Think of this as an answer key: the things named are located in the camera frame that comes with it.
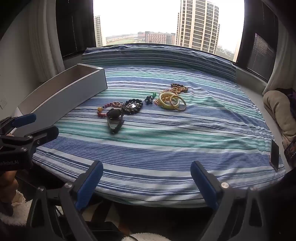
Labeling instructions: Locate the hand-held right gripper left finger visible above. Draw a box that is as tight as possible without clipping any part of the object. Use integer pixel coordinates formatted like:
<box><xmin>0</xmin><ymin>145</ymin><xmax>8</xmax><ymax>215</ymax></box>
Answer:
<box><xmin>26</xmin><ymin>160</ymin><xmax>104</xmax><ymax>241</ymax></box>

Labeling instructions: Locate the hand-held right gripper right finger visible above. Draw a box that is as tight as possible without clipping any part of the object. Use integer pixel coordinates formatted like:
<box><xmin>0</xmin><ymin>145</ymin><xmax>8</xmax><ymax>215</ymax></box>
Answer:
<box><xmin>190</xmin><ymin>161</ymin><xmax>285</xmax><ymax>241</ymax></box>

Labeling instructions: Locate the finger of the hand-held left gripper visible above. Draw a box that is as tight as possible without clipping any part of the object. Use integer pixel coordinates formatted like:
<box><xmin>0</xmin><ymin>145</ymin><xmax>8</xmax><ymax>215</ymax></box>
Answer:
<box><xmin>0</xmin><ymin>113</ymin><xmax>37</xmax><ymax>135</ymax></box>
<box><xmin>0</xmin><ymin>126</ymin><xmax>59</xmax><ymax>160</ymax></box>

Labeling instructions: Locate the white drawer box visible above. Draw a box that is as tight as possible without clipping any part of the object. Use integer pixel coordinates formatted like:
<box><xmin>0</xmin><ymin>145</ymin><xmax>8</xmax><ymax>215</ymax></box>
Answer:
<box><xmin>15</xmin><ymin>63</ymin><xmax>108</xmax><ymax>130</ymax></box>

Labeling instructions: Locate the black wrist watch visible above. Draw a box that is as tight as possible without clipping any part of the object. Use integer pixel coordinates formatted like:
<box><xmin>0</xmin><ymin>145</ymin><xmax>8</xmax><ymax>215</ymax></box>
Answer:
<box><xmin>106</xmin><ymin>108</ymin><xmax>125</xmax><ymax>134</ymax></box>

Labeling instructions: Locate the black bead bracelet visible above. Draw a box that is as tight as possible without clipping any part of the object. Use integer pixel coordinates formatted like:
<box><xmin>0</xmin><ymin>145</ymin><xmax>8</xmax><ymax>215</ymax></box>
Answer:
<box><xmin>122</xmin><ymin>98</ymin><xmax>144</xmax><ymax>115</ymax></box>

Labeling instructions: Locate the black green hair claw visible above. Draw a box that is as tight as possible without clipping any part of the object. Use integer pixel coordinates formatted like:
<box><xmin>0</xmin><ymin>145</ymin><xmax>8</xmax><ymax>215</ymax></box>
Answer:
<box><xmin>144</xmin><ymin>92</ymin><xmax>157</xmax><ymax>105</ymax></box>

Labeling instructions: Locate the person's left hand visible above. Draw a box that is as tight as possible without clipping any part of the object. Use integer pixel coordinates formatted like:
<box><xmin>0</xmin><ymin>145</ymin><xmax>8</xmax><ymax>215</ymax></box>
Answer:
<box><xmin>0</xmin><ymin>171</ymin><xmax>17</xmax><ymax>205</ymax></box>

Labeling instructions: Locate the blue green striped bed sheet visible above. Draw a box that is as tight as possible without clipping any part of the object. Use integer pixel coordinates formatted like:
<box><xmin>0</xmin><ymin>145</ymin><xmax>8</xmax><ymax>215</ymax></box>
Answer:
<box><xmin>32</xmin><ymin>46</ymin><xmax>285</xmax><ymax>208</ymax></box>

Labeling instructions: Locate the black smartphone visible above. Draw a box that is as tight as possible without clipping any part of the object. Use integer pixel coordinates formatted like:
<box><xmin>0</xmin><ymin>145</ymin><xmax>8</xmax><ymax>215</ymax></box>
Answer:
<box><xmin>269</xmin><ymin>140</ymin><xmax>280</xmax><ymax>172</ymax></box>

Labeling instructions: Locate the white curtain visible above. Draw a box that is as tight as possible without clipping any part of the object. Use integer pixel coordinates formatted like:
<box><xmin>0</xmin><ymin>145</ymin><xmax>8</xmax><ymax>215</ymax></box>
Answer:
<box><xmin>262</xmin><ymin>0</ymin><xmax>296</xmax><ymax>96</ymax></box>
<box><xmin>28</xmin><ymin>0</ymin><xmax>67</xmax><ymax>83</ymax></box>

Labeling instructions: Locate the gold twisted bangle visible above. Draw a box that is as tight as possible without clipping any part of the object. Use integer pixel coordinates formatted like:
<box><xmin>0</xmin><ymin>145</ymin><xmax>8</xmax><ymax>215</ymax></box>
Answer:
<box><xmin>170</xmin><ymin>95</ymin><xmax>187</xmax><ymax>113</ymax></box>

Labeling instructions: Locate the pale jade bangle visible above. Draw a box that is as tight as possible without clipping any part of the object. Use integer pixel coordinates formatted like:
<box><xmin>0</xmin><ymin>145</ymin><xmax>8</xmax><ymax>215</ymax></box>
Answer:
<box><xmin>158</xmin><ymin>92</ymin><xmax>180</xmax><ymax>110</ymax></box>

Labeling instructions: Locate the dark packet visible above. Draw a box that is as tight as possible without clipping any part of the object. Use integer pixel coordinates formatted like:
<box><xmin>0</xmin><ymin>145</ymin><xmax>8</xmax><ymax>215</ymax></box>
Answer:
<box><xmin>284</xmin><ymin>139</ymin><xmax>296</xmax><ymax>161</ymax></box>

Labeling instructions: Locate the beige cushion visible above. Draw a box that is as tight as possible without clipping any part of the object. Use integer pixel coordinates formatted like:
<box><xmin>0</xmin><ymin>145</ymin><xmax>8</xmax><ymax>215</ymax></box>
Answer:
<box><xmin>263</xmin><ymin>90</ymin><xmax>296</xmax><ymax>149</ymax></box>

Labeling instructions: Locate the dark window blind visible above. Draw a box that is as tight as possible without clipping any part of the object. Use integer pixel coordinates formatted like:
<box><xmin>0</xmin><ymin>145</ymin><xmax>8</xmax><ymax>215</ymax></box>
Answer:
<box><xmin>246</xmin><ymin>32</ymin><xmax>276</xmax><ymax>80</ymax></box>
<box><xmin>55</xmin><ymin>0</ymin><xmax>97</xmax><ymax>57</ymax></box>

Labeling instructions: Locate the tall beige apartment tower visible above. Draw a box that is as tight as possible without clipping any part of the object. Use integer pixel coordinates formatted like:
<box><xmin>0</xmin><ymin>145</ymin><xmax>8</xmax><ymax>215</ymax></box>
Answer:
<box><xmin>176</xmin><ymin>0</ymin><xmax>221</xmax><ymax>53</ymax></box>

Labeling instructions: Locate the colourful bead bracelet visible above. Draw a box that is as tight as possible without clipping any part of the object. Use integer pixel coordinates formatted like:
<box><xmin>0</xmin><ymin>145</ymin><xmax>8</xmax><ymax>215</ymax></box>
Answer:
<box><xmin>97</xmin><ymin>102</ymin><xmax>116</xmax><ymax>118</ymax></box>

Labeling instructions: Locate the gold chain necklace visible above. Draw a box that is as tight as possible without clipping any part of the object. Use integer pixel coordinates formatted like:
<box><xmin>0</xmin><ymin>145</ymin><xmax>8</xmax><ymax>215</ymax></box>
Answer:
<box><xmin>154</xmin><ymin>89</ymin><xmax>181</xmax><ymax>107</ymax></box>

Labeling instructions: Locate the brown bead bracelet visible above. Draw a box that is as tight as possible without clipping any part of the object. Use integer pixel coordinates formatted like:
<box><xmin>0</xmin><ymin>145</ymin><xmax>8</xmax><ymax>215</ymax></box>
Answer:
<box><xmin>171</xmin><ymin>83</ymin><xmax>189</xmax><ymax>93</ymax></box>

